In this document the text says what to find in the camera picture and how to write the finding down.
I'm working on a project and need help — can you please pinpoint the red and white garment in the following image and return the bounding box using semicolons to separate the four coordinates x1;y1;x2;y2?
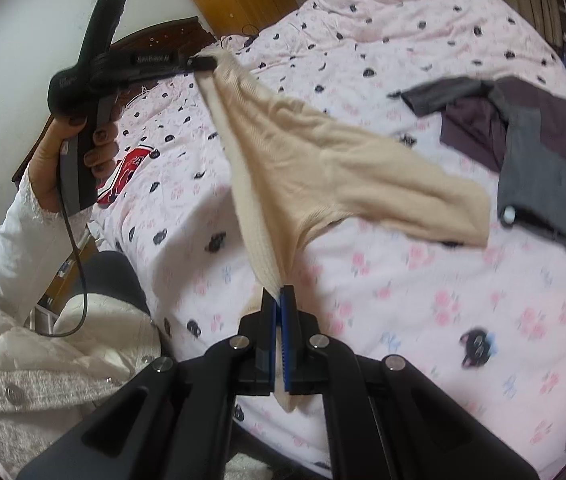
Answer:
94;146;158;209

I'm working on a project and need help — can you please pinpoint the pink cat print blanket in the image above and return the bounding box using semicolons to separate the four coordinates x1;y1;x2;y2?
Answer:
88;0;566;480

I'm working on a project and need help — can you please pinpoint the dark wooden headboard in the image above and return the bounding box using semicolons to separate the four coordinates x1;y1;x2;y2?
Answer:
12;16;220;187

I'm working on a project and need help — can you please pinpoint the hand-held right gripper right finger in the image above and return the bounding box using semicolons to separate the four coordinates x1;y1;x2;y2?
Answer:
282;285;540;480

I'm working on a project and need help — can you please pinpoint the person's left hand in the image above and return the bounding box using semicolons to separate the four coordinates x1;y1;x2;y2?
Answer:
28;115;122;214

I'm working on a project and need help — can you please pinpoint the person's dark trouser leg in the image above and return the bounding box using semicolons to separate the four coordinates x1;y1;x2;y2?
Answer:
79;251;163;357

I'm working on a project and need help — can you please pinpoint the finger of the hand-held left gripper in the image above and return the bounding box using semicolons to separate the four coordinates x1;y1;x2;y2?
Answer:
108;49;220;82

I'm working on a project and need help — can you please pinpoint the wooden bedside cabinet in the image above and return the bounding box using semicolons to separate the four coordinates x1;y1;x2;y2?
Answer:
37;234;100;337

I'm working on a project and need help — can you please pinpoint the grey and purple garment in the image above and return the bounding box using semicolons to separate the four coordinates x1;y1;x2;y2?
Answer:
399;75;566;289

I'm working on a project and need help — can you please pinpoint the person's left forearm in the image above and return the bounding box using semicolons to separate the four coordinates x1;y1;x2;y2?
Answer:
0;167;94;328

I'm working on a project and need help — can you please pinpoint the beige knit garment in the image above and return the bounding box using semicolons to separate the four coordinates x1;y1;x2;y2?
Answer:
190;35;490;415

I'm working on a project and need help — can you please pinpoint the black cable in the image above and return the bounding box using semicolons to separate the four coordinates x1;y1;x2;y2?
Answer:
37;207;88;338

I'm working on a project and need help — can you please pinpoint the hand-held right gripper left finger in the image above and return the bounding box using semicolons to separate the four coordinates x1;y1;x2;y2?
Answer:
15;286;278;480

